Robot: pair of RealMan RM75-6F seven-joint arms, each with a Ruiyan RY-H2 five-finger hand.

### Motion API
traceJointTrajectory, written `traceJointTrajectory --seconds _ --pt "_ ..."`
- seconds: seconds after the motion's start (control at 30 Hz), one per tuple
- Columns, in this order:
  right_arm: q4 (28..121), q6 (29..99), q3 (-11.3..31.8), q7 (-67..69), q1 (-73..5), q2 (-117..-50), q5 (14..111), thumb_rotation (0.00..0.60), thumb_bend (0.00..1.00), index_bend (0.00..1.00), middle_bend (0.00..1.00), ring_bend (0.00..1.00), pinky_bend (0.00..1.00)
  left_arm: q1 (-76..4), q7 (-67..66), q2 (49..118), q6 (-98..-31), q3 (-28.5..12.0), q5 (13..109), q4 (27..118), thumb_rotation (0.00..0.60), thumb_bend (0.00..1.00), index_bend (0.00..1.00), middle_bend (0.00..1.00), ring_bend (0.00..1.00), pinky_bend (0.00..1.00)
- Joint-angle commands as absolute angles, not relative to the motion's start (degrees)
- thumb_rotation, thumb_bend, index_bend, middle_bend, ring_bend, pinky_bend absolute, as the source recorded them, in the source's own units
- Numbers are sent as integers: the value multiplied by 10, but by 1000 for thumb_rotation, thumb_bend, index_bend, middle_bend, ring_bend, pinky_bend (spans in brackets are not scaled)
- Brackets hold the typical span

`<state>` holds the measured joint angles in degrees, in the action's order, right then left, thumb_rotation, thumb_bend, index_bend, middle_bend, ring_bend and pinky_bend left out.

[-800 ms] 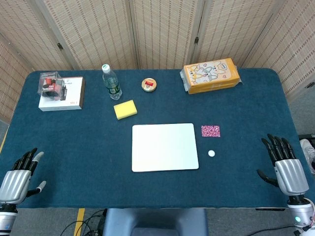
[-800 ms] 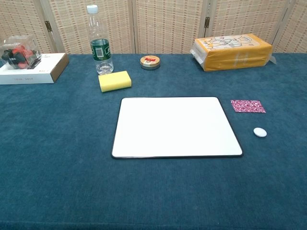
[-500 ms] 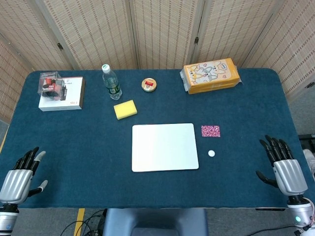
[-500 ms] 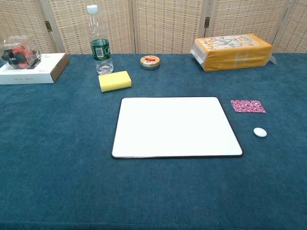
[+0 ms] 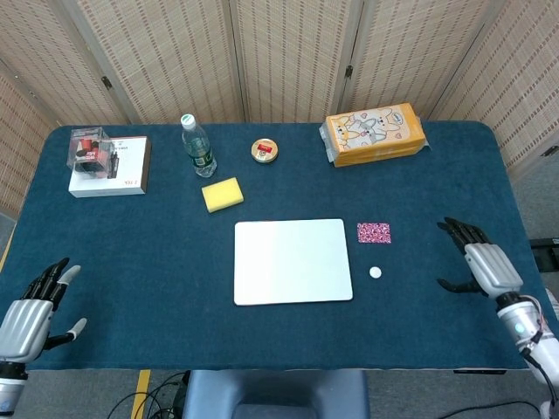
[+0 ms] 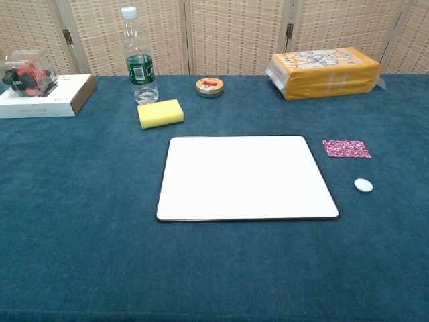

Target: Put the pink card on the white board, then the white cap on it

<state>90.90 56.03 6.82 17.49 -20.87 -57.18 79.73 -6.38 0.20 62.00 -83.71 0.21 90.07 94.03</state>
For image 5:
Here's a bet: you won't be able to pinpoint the round gold tin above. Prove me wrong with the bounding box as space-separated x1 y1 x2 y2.
250 138 280 165

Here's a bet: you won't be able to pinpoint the yellow tissue pack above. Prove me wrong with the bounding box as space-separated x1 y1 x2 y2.
320 102 431 168

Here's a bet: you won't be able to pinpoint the blue table cloth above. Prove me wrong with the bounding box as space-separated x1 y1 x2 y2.
0 120 554 372

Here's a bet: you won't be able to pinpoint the black floor cables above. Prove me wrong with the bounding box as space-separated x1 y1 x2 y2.
107 370 191 419

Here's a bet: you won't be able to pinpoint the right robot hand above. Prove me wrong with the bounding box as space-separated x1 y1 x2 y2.
437 216 524 300

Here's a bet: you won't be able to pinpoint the pink patterned card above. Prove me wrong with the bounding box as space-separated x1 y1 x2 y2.
356 222 391 244

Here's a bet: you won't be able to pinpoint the yellow sponge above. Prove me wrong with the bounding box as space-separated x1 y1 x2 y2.
201 176 245 214

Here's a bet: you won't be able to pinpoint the white rectangular board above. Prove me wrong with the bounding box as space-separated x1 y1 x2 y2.
233 218 354 306

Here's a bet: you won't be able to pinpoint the woven folding screen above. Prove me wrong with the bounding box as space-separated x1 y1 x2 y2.
0 0 559 219

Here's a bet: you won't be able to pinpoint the clear plastic box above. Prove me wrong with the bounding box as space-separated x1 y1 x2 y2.
66 127 114 180

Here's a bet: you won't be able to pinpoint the white flat box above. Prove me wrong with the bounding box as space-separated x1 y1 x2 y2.
67 135 152 199

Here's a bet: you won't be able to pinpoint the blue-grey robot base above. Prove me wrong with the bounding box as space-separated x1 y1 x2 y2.
181 369 371 419

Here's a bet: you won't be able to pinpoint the clear plastic water bottle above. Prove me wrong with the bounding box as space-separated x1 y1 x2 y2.
181 113 217 178

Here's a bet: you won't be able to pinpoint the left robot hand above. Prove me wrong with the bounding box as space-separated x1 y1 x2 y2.
0 257 88 364

